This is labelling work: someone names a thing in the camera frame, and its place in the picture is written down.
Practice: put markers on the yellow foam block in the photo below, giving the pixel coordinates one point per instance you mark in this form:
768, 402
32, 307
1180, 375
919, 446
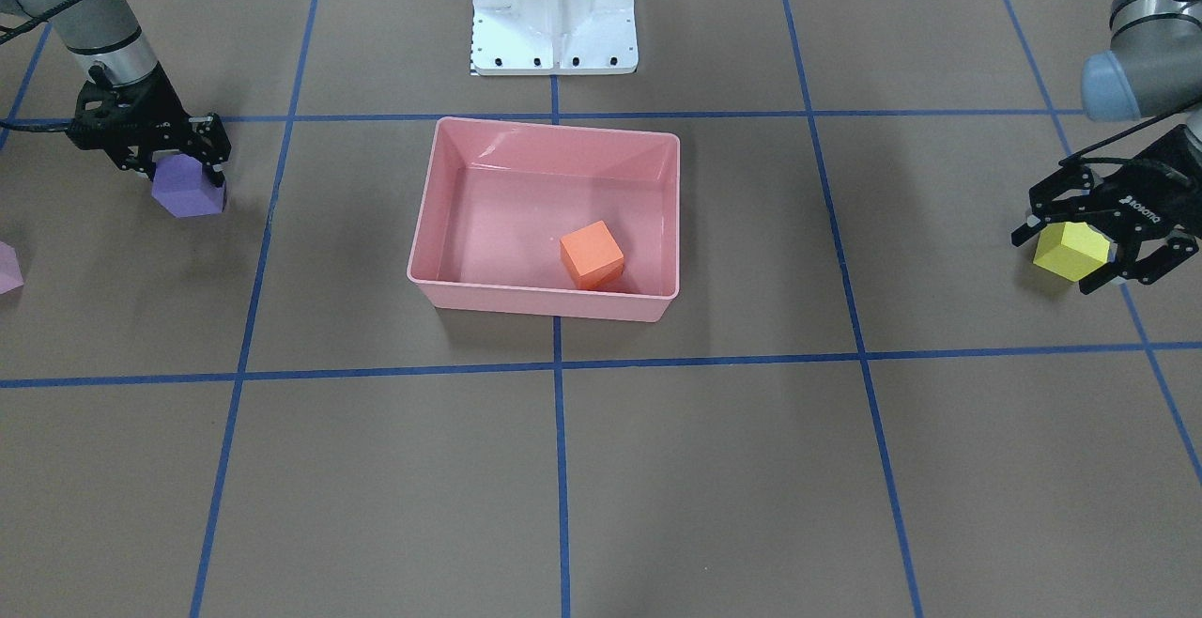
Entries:
1071, 251

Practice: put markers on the pink plastic bin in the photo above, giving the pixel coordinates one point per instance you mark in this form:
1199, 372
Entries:
499, 197

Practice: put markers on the pink foam block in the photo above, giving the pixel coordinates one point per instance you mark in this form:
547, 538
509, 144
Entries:
11, 275

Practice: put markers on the purple foam block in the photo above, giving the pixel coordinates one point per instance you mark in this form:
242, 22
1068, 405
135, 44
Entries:
181, 187

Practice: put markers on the orange foam block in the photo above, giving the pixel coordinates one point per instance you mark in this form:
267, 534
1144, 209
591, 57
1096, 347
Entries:
592, 256

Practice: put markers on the white camera stand post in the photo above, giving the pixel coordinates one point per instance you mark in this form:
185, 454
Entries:
554, 37

